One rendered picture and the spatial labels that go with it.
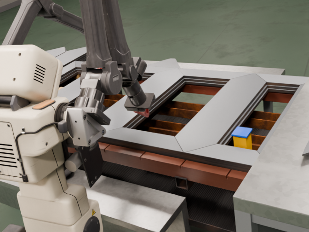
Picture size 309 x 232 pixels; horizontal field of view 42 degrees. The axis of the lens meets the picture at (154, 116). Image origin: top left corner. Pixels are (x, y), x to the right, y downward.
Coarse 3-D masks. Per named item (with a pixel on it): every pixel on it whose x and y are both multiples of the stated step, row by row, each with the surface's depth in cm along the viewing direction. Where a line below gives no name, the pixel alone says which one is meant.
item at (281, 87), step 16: (64, 80) 248; (192, 80) 213; (208, 80) 208; (224, 80) 203; (160, 96) 198; (256, 96) 182; (112, 144) 170; (128, 144) 164; (224, 144) 155; (192, 160) 149; (208, 160) 145; (224, 160) 141
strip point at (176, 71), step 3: (171, 69) 226; (174, 69) 225; (177, 69) 224; (159, 72) 225; (162, 72) 224; (165, 72) 223; (168, 72) 222; (171, 72) 222; (174, 72) 221; (177, 72) 220; (180, 72) 219
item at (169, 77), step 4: (152, 76) 221; (156, 76) 220; (160, 76) 219; (164, 76) 218; (168, 76) 217; (172, 76) 216; (176, 76) 215; (180, 76) 214; (164, 80) 214; (168, 80) 213; (172, 80) 212; (176, 80) 211
